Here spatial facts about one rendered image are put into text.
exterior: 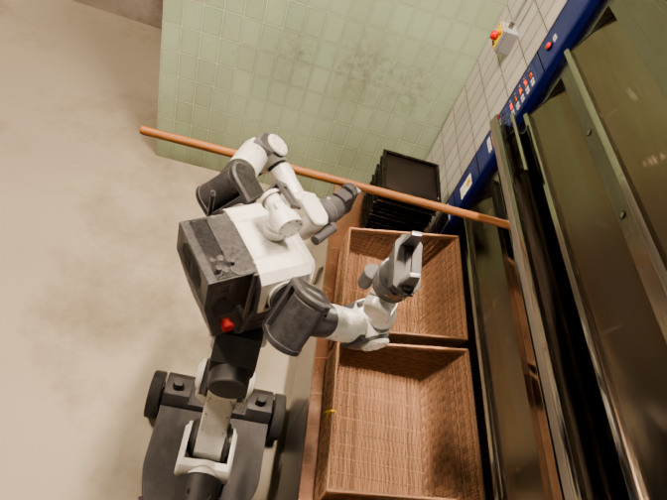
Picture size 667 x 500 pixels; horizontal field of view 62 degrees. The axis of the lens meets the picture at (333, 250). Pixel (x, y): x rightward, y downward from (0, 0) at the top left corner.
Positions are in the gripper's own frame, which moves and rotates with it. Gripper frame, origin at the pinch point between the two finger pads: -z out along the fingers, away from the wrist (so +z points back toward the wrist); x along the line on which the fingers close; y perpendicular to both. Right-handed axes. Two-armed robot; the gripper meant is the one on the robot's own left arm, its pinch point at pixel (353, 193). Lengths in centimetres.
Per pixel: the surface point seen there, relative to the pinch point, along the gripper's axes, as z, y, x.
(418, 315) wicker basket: -29, 38, 60
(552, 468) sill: 34, 96, 3
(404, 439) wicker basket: 22, 65, 60
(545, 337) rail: 26, 73, -24
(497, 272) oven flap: -30, 53, 15
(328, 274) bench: -15, -3, 61
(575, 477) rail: 54, 92, -24
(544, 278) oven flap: 3, 65, -21
